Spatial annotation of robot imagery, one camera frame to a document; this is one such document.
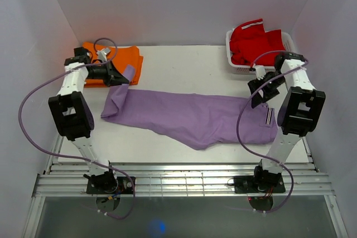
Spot red trousers in basket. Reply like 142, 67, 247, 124
229, 18, 284, 66

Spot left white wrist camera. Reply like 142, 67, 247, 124
96, 47, 111, 62

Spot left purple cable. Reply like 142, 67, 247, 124
18, 37, 137, 219

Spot purple trousers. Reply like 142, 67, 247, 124
100, 64, 279, 152

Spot aluminium rail frame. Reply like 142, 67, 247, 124
32, 120, 335, 198

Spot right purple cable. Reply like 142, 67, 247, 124
236, 50, 309, 213

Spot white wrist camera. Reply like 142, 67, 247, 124
249, 65, 266, 80
96, 47, 111, 62

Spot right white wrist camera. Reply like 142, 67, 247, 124
249, 65, 266, 80

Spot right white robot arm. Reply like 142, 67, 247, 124
248, 51, 326, 192

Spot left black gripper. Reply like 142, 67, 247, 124
85, 59, 128, 87

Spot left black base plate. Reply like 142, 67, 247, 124
85, 176, 136, 195

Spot purple cable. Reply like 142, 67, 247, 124
18, 37, 137, 219
236, 50, 309, 213

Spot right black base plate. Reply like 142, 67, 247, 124
233, 175, 286, 193

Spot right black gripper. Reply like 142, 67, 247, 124
247, 70, 286, 108

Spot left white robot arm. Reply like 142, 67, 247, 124
48, 47, 129, 193

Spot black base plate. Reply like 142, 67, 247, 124
85, 176, 136, 195
233, 175, 286, 193

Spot white plastic basket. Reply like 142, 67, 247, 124
225, 28, 297, 75

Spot folded orange trousers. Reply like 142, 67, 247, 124
83, 42, 143, 86

